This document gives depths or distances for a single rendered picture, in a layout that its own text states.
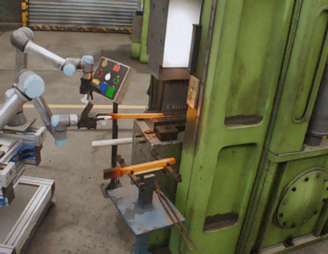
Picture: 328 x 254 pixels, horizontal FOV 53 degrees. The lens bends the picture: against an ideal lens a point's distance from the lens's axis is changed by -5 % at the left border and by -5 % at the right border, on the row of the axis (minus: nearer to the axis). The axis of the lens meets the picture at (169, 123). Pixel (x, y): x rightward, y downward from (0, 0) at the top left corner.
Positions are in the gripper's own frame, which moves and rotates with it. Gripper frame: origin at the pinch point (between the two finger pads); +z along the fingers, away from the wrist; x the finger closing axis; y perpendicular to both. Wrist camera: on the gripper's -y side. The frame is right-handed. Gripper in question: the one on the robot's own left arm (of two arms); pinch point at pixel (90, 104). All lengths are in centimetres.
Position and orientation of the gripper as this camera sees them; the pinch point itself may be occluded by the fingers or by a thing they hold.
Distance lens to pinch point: 253.2
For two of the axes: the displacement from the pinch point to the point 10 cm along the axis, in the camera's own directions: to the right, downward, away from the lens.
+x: -0.6, 4.2, -9.1
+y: -9.9, -1.2, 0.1
